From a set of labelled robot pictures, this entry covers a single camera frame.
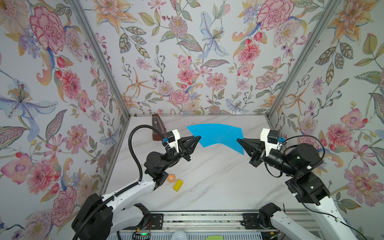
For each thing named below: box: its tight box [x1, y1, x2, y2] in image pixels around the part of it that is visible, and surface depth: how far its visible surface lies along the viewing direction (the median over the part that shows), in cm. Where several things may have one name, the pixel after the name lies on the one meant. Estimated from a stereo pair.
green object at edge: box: [205, 235, 224, 240], surface depth 72 cm
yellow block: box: [173, 179, 184, 192], surface depth 87 cm
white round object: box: [171, 230, 188, 240], surface depth 67 cm
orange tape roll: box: [167, 173, 177, 184], surface depth 90 cm
